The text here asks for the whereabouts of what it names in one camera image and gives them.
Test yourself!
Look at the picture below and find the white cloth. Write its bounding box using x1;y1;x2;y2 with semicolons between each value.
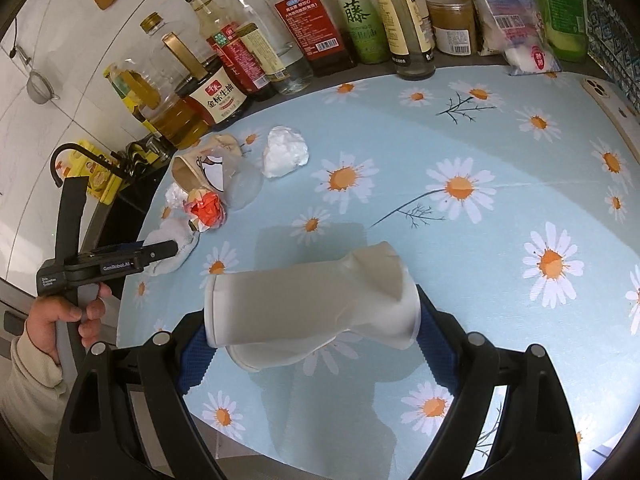
143;218;198;276

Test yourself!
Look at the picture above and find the red snack wrapper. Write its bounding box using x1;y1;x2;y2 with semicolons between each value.
183;188;227;233

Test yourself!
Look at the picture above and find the white paper cup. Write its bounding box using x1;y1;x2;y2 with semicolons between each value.
204;242;420;372

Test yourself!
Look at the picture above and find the brown paper cup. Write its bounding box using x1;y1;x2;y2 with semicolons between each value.
170;133;242;196

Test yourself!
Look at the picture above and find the clear plastic bag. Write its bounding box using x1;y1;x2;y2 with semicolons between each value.
222;153;264;210

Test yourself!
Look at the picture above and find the white tissue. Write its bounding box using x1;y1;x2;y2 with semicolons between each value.
262;126;309;179

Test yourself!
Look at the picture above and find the person's left forearm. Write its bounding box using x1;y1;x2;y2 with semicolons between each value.
1;334;68;470

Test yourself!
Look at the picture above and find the person's left hand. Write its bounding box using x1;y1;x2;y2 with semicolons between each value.
25;283;112;365

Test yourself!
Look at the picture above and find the yellow dish soap bottle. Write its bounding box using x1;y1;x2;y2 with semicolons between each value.
54;150;122;205

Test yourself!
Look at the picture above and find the black sink faucet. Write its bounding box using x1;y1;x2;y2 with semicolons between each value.
49;142;128;194

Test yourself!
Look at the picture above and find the black yellow glove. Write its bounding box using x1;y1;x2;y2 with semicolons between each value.
111;141;149;174

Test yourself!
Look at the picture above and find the daisy print blue tablecloth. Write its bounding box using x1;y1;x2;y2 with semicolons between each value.
115;65;640;480

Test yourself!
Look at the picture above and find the dark soy sauce jug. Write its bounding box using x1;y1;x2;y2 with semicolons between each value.
140;12;250;131

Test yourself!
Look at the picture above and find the large cooking oil bottle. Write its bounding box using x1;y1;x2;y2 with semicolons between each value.
103;40;210;150

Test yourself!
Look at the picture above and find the metal strainer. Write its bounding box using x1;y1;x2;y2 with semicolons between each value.
9;18;58;105

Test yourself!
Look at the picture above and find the red label vinegar bottle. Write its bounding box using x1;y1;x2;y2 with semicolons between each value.
184;0;277;102

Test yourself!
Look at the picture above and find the clear liquor bottle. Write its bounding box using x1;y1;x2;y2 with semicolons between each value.
220;0;314;96

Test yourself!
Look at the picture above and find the red label wine bottle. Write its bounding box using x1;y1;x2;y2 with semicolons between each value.
269;0;357;77

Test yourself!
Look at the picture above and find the beige phone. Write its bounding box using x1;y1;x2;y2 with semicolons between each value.
582;77;640;162

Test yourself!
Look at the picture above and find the sesame oil bottle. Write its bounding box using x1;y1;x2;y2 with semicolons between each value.
376;0;435;80

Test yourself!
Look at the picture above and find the green pepper oil bottle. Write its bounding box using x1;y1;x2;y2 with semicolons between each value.
336;0;390;65

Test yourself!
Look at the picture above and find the white salt bag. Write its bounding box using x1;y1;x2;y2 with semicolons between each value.
473;0;561;76

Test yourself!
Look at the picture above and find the small spice jar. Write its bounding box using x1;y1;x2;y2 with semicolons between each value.
426;0;477;56

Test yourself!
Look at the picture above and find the blue patterned cloth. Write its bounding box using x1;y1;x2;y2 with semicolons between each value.
582;0;639;110

